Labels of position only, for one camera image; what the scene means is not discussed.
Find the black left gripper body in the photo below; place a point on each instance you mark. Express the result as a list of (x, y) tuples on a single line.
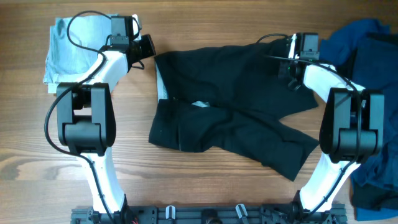
[(143, 48)]

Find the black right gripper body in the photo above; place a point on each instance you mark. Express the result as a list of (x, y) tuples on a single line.
[(284, 68)]

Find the black shorts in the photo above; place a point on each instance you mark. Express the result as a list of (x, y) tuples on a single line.
[(233, 97)]

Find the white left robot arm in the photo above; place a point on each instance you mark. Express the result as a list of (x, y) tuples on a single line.
[(86, 122)]

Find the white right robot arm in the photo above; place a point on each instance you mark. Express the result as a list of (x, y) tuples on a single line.
[(351, 130)]

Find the folded light blue denim garment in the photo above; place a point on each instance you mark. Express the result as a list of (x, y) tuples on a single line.
[(69, 58)]

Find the dark blue garment pile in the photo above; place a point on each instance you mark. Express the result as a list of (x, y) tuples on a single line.
[(365, 52)]

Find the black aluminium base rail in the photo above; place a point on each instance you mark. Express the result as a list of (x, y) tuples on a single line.
[(264, 214)]

